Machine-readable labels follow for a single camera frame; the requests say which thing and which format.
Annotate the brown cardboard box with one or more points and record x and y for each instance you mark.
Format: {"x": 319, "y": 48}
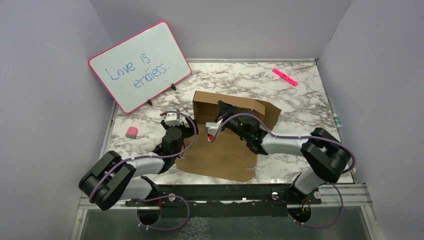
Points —
{"x": 227, "y": 157}

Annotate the pink whiteboard eraser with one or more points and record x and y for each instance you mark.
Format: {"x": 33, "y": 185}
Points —
{"x": 131, "y": 132}

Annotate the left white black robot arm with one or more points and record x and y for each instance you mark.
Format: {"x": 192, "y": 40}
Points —
{"x": 114, "y": 178}

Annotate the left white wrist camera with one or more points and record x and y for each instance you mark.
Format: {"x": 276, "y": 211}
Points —
{"x": 172, "y": 119}

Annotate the pink framed whiteboard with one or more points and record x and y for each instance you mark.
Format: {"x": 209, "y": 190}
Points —
{"x": 140, "y": 68}

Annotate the pink highlighter marker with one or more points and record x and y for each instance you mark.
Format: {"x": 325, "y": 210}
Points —
{"x": 285, "y": 77}

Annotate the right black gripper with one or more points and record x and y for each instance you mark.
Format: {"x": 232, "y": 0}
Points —
{"x": 224, "y": 110}

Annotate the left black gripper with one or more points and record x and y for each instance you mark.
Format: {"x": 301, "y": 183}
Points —
{"x": 189, "y": 131}

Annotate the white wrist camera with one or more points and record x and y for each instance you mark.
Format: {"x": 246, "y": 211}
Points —
{"x": 172, "y": 119}
{"x": 213, "y": 129}

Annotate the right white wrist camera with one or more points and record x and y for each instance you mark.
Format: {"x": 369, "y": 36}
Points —
{"x": 213, "y": 129}

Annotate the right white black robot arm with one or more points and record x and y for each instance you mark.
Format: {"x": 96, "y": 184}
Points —
{"x": 328, "y": 159}

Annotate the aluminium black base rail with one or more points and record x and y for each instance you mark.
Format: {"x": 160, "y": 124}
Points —
{"x": 234, "y": 212}

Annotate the green capped marker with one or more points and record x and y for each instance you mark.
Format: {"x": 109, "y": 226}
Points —
{"x": 337, "y": 120}

